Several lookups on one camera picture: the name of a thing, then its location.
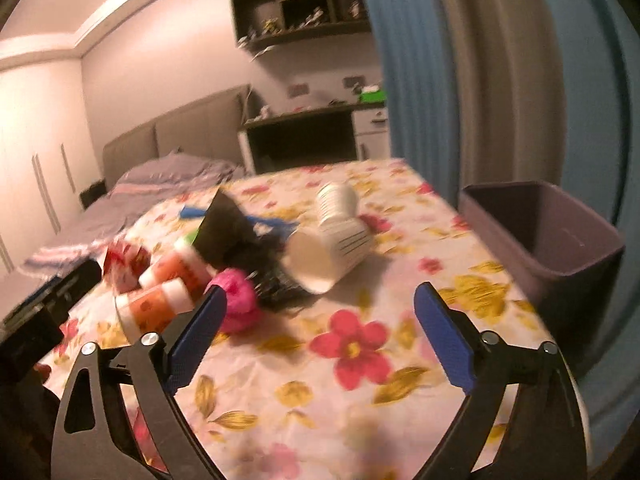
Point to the plaid white paper cup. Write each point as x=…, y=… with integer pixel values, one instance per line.
x=325, y=255
x=336, y=202

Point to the floral tablecloth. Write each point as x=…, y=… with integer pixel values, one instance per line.
x=325, y=385

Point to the green box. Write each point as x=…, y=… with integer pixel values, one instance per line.
x=372, y=95

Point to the wall socket plate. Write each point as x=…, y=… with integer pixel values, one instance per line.
x=297, y=91
x=353, y=81

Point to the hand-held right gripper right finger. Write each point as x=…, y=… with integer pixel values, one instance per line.
x=445, y=340

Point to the dark nightstand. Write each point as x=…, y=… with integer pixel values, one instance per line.
x=92, y=195

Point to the grey padded headboard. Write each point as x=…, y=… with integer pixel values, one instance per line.
x=190, y=125

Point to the blue and grey curtain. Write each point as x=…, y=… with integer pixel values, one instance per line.
x=500, y=85

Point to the purple plastic bin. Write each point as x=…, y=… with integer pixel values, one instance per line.
x=560, y=260

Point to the white wardrobe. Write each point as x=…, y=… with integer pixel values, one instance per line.
x=35, y=150

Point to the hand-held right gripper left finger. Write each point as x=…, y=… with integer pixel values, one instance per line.
x=197, y=332

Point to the black crumpled wrapper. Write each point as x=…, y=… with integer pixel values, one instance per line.
x=222, y=230

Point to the dark wall shelf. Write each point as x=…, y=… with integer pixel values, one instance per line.
x=255, y=5

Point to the red and white packet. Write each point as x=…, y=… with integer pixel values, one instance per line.
x=125, y=260

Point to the blue plastic stick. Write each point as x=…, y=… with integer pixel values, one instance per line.
x=272, y=222

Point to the dark wooden desk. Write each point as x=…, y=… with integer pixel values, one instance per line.
x=300, y=140

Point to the white drawer cabinet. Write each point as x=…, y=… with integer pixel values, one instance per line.
x=372, y=132

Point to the green bubble wrap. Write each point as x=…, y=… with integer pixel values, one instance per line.
x=192, y=236

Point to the orange bottle with white cap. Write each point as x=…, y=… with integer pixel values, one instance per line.
x=172, y=270
x=150, y=305

